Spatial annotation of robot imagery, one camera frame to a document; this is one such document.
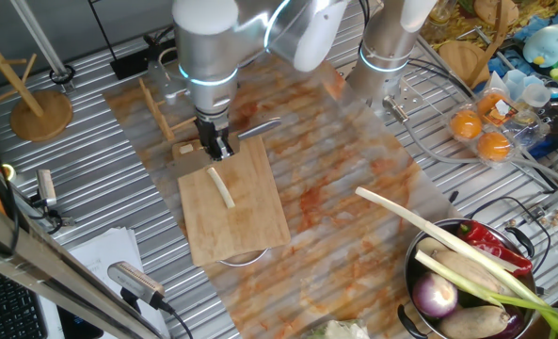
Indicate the purple eggplant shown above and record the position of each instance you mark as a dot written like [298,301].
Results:
[514,325]

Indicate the white scallion stalk piece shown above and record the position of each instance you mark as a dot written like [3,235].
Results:
[221,188]

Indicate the clear glass jar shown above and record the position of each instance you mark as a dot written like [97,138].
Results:
[441,14]

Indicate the red pepper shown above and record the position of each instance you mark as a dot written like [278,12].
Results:
[485,237]

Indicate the silver tripod pole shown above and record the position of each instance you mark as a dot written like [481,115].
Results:
[40,37]

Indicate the clear plastic fruit container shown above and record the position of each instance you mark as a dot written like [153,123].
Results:
[518,132]

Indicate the silver depth camera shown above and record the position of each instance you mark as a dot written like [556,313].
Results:
[46,187]
[135,281]

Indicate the wooden mug tree stand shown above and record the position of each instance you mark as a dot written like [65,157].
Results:
[41,117]
[459,59]

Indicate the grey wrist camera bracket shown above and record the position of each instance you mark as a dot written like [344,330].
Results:
[165,87]

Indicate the white paper stack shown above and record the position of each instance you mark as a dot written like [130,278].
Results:
[104,249]

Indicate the short cut scallion piece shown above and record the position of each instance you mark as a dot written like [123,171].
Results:
[186,149]

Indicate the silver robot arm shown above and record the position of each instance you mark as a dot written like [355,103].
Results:
[208,56]

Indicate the white plastic cup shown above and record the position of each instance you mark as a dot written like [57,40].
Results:
[536,95]
[514,82]

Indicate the steel cleaver knife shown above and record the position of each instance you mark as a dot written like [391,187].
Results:
[259,128]

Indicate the aluminium frame beam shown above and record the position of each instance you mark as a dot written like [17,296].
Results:
[24,252]

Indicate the orange fruit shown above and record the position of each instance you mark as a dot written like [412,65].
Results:
[465,124]
[488,106]
[493,147]

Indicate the brown sweet potato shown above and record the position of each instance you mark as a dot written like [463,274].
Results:
[471,322]
[471,270]

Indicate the pale green cabbage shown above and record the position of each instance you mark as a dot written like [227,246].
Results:
[339,331]

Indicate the black keyboard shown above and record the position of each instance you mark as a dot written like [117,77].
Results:
[5,311]

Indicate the black smartphone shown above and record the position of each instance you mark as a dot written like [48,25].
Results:
[78,327]

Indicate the wooden cutting board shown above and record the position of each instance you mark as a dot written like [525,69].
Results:
[255,212]

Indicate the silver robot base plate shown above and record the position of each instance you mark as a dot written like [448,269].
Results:
[412,96]

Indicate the wooden peg knife rack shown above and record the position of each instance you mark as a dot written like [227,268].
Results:
[163,120]

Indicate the marble pattern table mat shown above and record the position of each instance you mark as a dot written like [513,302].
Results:
[330,165]

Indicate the pale potato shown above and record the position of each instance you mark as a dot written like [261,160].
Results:
[429,245]

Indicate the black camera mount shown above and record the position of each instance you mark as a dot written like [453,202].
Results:
[48,216]

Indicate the purple onion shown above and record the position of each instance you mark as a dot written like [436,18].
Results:
[434,296]

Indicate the long green scallion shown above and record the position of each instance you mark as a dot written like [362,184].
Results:
[448,273]
[401,213]

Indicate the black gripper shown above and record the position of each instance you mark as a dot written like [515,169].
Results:
[212,129]

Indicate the small black object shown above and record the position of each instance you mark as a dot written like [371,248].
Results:
[453,197]

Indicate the yellow dried pasta bag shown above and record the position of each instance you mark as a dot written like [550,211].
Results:
[537,9]

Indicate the light blue plush toy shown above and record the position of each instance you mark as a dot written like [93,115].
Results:
[544,47]

